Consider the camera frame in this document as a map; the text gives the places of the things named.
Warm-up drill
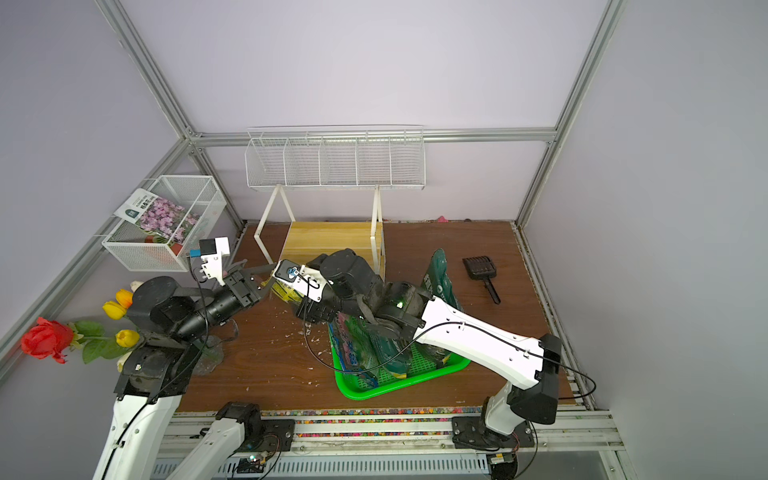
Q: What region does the white metal wooden shelf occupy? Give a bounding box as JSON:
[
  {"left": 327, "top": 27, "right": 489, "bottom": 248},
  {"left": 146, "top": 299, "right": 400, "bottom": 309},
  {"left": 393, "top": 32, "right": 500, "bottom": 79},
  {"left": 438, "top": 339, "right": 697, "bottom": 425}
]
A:
[{"left": 253, "top": 185, "right": 386, "bottom": 278}]

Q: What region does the blue green soil bag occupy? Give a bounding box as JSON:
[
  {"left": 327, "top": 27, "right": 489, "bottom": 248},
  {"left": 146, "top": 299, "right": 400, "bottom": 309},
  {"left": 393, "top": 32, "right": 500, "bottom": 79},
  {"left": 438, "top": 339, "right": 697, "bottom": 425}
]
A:
[{"left": 330, "top": 313, "right": 379, "bottom": 390}]

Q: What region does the dark green fertilizer bag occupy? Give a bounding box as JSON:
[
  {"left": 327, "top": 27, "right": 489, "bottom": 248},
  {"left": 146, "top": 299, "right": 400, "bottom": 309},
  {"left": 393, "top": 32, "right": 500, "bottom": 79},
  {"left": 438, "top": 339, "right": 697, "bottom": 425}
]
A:
[
  {"left": 417, "top": 248, "right": 462, "bottom": 369},
  {"left": 364, "top": 323, "right": 412, "bottom": 380}
]

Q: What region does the yellow flower fertilizer packet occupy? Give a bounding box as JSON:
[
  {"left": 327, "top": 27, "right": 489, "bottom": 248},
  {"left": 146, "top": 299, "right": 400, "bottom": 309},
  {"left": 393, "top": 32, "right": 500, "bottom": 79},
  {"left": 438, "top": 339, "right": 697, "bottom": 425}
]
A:
[{"left": 268, "top": 278, "right": 303, "bottom": 305}]

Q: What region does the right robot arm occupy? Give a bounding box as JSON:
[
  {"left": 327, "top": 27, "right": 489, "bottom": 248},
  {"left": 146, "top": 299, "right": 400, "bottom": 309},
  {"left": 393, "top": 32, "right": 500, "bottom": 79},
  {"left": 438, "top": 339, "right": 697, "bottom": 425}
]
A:
[{"left": 273, "top": 249, "right": 562, "bottom": 436}]

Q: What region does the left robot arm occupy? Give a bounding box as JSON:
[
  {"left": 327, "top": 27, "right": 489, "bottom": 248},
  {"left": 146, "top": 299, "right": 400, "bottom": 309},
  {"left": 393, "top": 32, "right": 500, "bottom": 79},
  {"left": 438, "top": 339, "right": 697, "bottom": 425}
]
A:
[{"left": 94, "top": 263, "right": 273, "bottom": 479}]

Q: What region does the white mesh side basket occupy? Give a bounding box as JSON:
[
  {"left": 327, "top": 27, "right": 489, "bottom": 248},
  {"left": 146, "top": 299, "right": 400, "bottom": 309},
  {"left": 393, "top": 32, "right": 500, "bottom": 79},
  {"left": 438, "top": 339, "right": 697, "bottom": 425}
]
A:
[{"left": 102, "top": 175, "right": 227, "bottom": 272}]

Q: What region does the green plastic basket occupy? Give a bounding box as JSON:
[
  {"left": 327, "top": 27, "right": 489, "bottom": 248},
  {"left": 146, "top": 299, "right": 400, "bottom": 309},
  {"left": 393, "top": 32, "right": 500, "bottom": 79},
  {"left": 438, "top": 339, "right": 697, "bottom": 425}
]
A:
[{"left": 328, "top": 319, "right": 470, "bottom": 401}]

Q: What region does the artificial tulip bouquet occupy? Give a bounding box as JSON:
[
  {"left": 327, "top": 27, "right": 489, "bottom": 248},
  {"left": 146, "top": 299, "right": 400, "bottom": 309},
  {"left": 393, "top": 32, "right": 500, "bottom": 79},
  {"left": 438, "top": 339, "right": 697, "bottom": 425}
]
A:
[{"left": 71, "top": 280, "right": 224, "bottom": 377}]

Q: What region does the red artificial rose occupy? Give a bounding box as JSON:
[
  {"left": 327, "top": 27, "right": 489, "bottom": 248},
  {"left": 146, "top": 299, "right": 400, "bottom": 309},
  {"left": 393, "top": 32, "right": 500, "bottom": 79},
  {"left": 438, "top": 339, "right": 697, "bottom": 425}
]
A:
[{"left": 20, "top": 317, "right": 74, "bottom": 364}]

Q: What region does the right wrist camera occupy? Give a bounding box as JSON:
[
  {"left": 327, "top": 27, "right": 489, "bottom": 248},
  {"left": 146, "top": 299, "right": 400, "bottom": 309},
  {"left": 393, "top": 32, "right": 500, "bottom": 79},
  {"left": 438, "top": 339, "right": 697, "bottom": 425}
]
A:
[{"left": 271, "top": 259, "right": 327, "bottom": 302}]

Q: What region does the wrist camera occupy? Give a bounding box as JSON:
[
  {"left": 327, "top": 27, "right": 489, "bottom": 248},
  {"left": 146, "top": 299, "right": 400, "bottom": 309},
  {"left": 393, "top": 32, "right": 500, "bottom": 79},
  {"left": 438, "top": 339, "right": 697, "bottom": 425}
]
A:
[
  {"left": 271, "top": 259, "right": 327, "bottom": 302},
  {"left": 189, "top": 237, "right": 230, "bottom": 286}
]

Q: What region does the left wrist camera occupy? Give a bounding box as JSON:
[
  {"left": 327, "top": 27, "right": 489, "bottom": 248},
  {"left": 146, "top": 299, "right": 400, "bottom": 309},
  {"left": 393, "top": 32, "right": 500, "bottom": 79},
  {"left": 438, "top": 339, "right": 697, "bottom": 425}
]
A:
[{"left": 189, "top": 237, "right": 230, "bottom": 286}]

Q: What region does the long white wire wall basket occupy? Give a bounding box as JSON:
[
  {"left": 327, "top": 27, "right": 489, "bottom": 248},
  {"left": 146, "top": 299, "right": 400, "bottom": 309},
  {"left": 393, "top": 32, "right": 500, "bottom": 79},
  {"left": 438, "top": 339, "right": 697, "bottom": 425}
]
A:
[{"left": 244, "top": 124, "right": 427, "bottom": 190}]

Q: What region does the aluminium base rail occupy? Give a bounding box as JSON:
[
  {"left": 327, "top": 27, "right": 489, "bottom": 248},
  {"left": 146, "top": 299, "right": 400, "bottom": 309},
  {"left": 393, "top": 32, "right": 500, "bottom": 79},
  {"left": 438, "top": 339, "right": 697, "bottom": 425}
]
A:
[{"left": 147, "top": 407, "right": 636, "bottom": 479}]

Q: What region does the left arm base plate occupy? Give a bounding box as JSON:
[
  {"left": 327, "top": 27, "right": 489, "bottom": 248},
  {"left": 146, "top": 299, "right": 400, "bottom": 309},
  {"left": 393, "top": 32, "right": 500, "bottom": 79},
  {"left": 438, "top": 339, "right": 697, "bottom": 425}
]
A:
[{"left": 203, "top": 417, "right": 296, "bottom": 454}]

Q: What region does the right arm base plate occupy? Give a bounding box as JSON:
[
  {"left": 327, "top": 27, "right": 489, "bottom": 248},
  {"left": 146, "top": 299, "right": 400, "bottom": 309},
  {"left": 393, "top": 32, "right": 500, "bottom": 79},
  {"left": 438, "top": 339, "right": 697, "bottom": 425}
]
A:
[{"left": 451, "top": 416, "right": 535, "bottom": 452}]

